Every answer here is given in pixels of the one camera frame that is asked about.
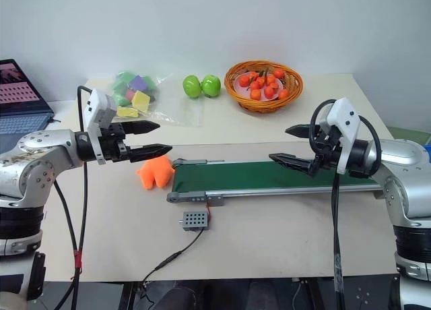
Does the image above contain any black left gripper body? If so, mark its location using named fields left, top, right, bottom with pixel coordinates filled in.
left=99, top=122, right=132, bottom=163

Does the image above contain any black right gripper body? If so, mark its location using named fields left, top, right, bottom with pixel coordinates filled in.
left=311, top=123, right=343, bottom=172

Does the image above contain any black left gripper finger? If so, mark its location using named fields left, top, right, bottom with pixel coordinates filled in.
left=129, top=143, right=174, bottom=164
left=122, top=119, right=161, bottom=136

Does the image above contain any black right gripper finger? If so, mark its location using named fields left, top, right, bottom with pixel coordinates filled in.
left=284, top=123, right=317, bottom=140
left=268, top=152, right=320, bottom=179

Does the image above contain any green conveyor belt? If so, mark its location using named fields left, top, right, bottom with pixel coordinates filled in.
left=166, top=158, right=385, bottom=208

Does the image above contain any flat yellow foam block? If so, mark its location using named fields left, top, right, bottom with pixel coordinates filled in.
left=115, top=106, right=140, bottom=119

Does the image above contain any orange soft toy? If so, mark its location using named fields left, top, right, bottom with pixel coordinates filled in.
left=135, top=155, right=176, bottom=191

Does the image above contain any large yellow foam block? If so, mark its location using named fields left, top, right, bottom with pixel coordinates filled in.
left=131, top=90, right=152, bottom=113

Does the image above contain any clear plastic bag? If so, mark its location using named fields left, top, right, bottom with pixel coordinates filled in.
left=110, top=69, right=205, bottom=128

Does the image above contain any purple foam block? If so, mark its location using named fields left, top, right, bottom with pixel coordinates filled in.
left=129, top=74, right=151, bottom=92

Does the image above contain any orange wicker basket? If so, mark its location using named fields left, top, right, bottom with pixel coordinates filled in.
left=224, top=60, right=304, bottom=114

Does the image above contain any green toy apple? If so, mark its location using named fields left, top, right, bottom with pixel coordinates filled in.
left=201, top=74, right=222, bottom=98
left=182, top=74, right=203, bottom=98

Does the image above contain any grey perforated control box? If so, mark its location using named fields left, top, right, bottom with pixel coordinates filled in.
left=178, top=211, right=211, bottom=232

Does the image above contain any blue laptop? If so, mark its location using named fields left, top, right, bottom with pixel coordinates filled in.
left=0, top=58, right=55, bottom=136

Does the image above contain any dark rounded shape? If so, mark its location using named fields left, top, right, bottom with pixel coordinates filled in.
left=160, top=282, right=205, bottom=310

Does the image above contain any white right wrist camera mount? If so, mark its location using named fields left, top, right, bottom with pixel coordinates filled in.
left=319, top=97, right=361, bottom=175

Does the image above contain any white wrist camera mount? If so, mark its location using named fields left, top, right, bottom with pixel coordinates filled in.
left=83, top=88, right=119, bottom=166
left=319, top=97, right=361, bottom=175

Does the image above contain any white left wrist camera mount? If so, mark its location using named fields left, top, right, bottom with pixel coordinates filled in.
left=83, top=88, right=119, bottom=166

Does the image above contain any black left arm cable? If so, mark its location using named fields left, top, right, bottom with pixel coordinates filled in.
left=52, top=85, right=96, bottom=310

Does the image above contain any black control box cable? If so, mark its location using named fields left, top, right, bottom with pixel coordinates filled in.
left=140, top=226, right=205, bottom=292

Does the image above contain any black table frame leg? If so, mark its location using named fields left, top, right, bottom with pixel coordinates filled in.
left=117, top=282, right=136, bottom=310

